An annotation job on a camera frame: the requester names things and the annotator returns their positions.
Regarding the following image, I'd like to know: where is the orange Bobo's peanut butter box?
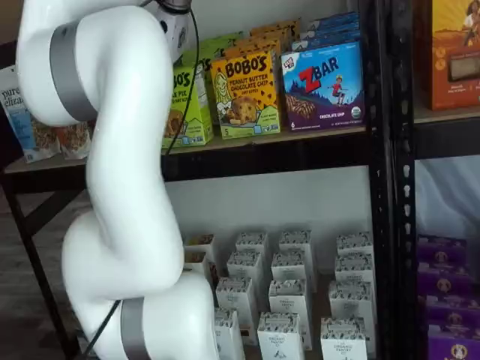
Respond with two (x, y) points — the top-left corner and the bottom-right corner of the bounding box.
(209, 50), (282, 140)
(250, 17), (302, 35)
(239, 28), (297, 46)
(223, 39), (286, 61)

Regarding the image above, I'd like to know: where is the blue Zbar box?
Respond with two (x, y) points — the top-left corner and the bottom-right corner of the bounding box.
(291, 30), (362, 52)
(301, 21), (361, 37)
(307, 10), (360, 26)
(280, 40), (366, 132)

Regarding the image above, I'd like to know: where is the wooden shelf board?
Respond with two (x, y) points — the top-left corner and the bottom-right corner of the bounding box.
(414, 99), (480, 125)
(3, 123), (376, 176)

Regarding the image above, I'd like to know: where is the white organic pantry box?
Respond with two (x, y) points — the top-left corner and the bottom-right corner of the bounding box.
(226, 250), (263, 286)
(328, 280), (376, 323)
(215, 276), (254, 320)
(271, 250), (309, 286)
(235, 231), (269, 260)
(268, 279), (308, 320)
(336, 232), (374, 260)
(279, 229), (313, 260)
(320, 316), (368, 360)
(257, 311), (305, 360)
(334, 252), (376, 286)
(213, 307), (247, 360)

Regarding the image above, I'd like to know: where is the large orange snack box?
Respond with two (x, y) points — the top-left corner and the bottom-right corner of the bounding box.
(422, 0), (480, 112)

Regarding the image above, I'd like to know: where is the purple snack box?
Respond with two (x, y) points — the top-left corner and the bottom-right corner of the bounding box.
(427, 325), (480, 360)
(425, 294), (480, 331)
(417, 261), (474, 299)
(417, 234), (468, 266)

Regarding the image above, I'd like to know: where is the black metal shelf rack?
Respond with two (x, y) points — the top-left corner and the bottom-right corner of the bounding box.
(391, 0), (480, 360)
(0, 0), (395, 360)

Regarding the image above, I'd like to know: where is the granola bag blue label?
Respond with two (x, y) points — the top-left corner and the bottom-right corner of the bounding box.
(0, 66), (59, 165)

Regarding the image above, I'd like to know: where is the yellow label granola box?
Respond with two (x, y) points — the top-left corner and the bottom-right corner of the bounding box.
(182, 250), (209, 277)
(183, 234), (217, 258)

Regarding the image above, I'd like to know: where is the white perforated gripper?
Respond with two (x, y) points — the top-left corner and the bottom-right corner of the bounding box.
(154, 9), (193, 64)

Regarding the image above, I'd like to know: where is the granola bag orange label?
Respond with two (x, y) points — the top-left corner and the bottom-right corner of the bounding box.
(58, 121), (94, 161)

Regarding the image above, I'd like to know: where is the white plastic sheet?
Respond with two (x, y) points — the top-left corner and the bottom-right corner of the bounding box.
(415, 155), (480, 241)

